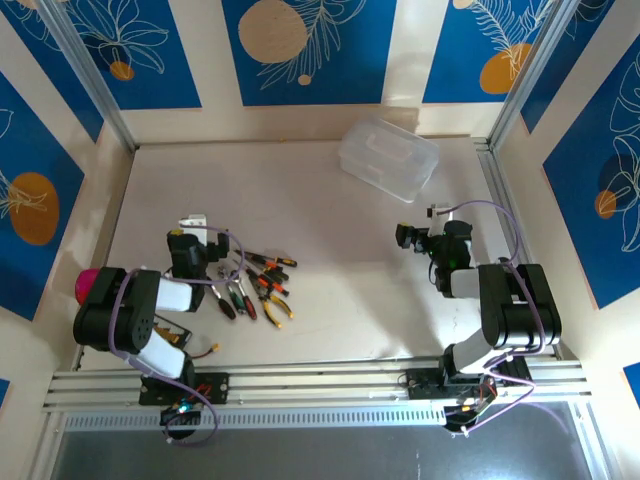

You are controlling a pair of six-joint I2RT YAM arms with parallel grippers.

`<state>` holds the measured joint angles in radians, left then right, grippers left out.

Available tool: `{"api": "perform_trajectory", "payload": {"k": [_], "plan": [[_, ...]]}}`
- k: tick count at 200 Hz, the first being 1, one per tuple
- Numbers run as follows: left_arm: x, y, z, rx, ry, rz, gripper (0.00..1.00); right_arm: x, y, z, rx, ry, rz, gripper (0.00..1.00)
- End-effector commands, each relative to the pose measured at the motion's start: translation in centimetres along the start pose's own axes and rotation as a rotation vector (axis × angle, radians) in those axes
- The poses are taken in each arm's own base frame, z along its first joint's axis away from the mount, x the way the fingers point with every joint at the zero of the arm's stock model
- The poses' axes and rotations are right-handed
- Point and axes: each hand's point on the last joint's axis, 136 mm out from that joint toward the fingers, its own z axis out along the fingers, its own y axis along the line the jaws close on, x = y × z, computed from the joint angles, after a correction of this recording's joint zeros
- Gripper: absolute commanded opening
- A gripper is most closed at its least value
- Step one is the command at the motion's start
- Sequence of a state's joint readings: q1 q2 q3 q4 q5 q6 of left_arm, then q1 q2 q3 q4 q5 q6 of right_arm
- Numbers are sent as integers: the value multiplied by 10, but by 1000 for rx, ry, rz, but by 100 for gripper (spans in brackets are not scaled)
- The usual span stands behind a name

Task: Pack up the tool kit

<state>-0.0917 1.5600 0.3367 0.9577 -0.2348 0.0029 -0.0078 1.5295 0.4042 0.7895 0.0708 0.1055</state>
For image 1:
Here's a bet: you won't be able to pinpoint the green-black handled ratchet wrench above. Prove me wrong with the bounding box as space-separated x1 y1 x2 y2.
227 269 250 315

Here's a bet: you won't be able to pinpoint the yellow-capped black precision screwdriver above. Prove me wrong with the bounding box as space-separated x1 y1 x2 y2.
233 249 299 267

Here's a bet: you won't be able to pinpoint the yellow-handled pliers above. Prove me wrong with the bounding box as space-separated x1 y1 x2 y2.
257 293 296 330

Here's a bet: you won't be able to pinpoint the clear plastic tool box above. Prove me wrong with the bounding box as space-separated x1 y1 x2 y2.
338 117 441 204

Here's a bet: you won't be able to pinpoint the black display module board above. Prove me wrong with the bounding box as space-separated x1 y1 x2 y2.
152 314 194 349

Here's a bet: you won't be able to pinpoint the pink-lidded plastic cup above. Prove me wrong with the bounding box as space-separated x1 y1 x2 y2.
73 268 101 306

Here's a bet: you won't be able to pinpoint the black aluminium extrusion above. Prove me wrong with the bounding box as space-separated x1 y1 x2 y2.
499 357 532 384

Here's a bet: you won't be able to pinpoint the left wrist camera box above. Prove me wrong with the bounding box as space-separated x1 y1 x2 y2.
179 213 209 240

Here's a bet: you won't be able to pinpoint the aluminium side rail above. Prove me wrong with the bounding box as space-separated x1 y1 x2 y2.
474 138 561 361

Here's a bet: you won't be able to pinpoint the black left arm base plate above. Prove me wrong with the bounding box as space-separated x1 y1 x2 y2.
138 372 231 407

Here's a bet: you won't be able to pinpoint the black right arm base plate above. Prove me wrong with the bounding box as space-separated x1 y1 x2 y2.
407 367 496 401

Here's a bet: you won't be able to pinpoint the black controller board with wires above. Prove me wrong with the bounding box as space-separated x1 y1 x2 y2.
444 384 499 434
159 403 204 427

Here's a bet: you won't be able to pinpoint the aluminium frame rails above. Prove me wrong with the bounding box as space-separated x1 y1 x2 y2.
42 355 594 416

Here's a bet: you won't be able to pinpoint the slotted grey cable duct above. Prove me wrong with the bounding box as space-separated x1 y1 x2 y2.
62 403 449 432

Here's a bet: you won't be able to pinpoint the aluminium frame post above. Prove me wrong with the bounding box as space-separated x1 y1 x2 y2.
487 0 584 151
37 0 139 152

